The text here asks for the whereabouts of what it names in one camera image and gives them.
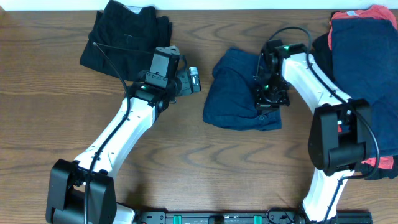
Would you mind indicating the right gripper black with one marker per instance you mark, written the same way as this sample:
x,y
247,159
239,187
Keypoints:
x,y
260,103

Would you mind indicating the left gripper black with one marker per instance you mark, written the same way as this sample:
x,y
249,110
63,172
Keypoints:
x,y
188,89

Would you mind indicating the navy blue shorts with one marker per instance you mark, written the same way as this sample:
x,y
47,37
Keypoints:
x,y
230,103

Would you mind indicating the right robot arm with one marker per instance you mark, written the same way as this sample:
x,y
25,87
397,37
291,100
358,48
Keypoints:
x,y
339,139

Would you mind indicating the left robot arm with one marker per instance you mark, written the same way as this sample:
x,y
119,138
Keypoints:
x,y
82,191

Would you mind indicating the black garment under pile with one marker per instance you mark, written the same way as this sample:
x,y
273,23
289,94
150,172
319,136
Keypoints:
x,y
323,57

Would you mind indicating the folded black shorts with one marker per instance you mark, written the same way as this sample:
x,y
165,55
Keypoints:
x,y
122,43

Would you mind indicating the navy blue garment in pile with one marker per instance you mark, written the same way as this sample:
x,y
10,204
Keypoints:
x,y
367,77

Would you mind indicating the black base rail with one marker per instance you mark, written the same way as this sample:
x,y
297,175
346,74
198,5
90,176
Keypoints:
x,y
248,217

